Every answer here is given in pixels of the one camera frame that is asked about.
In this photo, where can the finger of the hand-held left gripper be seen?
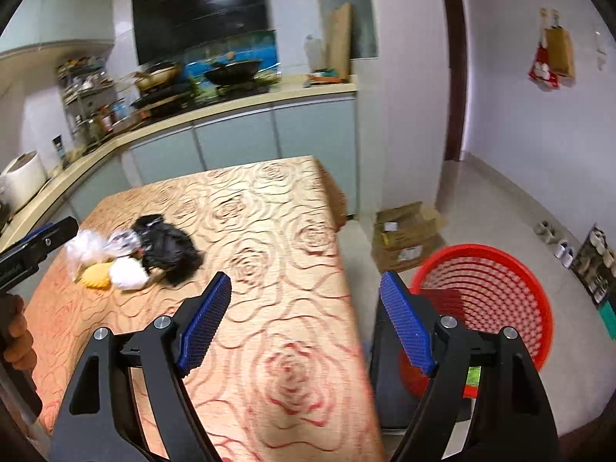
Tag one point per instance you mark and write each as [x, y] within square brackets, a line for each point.
[53, 238]
[37, 234]

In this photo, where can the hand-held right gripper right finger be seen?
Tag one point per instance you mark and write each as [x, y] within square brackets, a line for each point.
[406, 327]

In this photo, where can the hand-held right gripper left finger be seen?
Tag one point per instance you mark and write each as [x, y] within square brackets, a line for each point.
[204, 327]

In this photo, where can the clear plastic bag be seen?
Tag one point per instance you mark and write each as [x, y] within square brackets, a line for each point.
[84, 245]

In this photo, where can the crinkled clear plastic wrapper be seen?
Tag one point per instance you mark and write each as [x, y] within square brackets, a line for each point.
[122, 240]

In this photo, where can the green snack packet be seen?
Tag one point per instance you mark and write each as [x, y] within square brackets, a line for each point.
[474, 375]

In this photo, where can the white tissue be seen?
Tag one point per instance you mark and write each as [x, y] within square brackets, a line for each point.
[127, 274]

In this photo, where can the black plastic bag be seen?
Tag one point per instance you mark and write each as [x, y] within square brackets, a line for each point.
[168, 250]

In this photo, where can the red plastic mesh basket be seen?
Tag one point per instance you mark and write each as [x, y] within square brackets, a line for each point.
[486, 288]

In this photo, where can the person's left hand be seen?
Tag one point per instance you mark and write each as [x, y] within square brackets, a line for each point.
[21, 353]

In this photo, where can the white rice cooker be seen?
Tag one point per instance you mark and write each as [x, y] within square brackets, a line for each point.
[24, 178]

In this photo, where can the black stool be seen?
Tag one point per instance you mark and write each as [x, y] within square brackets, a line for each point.
[385, 385]

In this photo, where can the cardboard box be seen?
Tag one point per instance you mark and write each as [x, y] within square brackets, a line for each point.
[404, 240]

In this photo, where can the rose print tablecloth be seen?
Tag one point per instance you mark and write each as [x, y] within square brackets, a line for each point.
[269, 231]

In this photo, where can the metal spice rack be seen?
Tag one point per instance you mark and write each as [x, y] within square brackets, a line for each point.
[91, 106]

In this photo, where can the beige shoe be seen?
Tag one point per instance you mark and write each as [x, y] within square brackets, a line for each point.
[549, 235]
[541, 227]

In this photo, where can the white shoe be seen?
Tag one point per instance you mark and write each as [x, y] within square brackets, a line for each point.
[559, 249]
[569, 256]

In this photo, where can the black gas stove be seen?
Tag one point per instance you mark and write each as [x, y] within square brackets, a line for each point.
[163, 99]

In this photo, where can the golden cooking pot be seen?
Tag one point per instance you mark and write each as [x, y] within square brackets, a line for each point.
[156, 76]

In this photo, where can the kitchen counter with cabinets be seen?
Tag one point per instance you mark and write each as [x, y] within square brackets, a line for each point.
[231, 134]

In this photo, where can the black shoe rack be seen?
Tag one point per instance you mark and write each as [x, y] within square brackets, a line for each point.
[594, 260]

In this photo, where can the black wok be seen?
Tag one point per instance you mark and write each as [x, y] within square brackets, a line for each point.
[233, 73]

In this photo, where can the dark wooden door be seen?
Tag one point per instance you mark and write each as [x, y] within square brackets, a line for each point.
[455, 82]

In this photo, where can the black range hood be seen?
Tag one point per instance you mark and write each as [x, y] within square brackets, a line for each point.
[202, 9]

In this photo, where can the blue backsplash picture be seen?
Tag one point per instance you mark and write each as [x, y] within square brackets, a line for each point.
[260, 48]

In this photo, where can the red hanging bag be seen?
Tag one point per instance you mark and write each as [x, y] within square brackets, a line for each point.
[541, 70]

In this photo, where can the wooden cutting board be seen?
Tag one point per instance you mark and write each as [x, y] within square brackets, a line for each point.
[339, 38]

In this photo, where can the brown paper bag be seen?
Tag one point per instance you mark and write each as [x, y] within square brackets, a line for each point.
[558, 53]

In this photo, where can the white intercom phone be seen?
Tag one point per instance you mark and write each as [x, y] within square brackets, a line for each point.
[601, 50]

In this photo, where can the upper wall cabinet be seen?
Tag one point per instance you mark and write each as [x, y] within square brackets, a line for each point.
[62, 9]

